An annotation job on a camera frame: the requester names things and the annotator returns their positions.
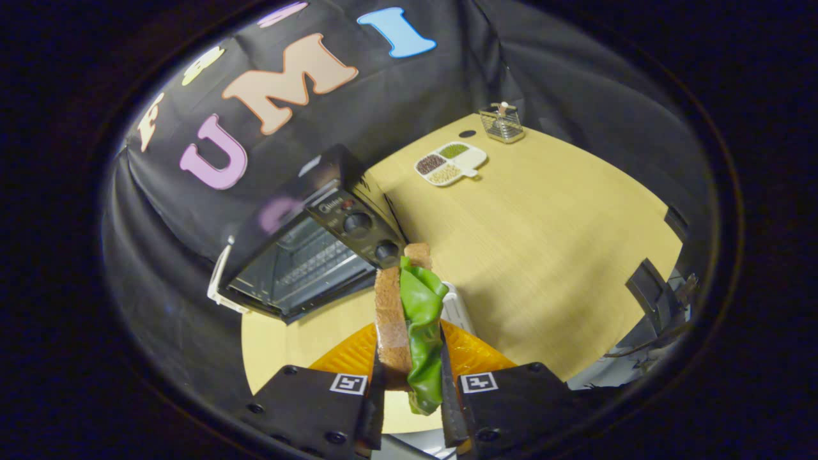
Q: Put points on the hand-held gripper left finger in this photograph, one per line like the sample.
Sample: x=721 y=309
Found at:
x=307 y=409

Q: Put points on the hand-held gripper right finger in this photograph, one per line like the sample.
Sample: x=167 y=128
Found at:
x=511 y=409

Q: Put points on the lettuce sandwich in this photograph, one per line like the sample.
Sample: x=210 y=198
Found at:
x=391 y=313

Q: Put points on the black toaster oven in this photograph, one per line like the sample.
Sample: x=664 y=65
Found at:
x=358 y=223

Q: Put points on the white pop-up toaster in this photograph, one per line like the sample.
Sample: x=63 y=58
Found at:
x=218 y=281

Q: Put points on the white plate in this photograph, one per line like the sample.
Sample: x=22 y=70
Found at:
x=457 y=310

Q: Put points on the black chair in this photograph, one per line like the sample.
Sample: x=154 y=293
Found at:
x=648 y=287

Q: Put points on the white divided bean dish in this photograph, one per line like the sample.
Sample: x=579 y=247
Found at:
x=450 y=163

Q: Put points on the black backdrop cloth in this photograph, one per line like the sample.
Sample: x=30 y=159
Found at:
x=447 y=83

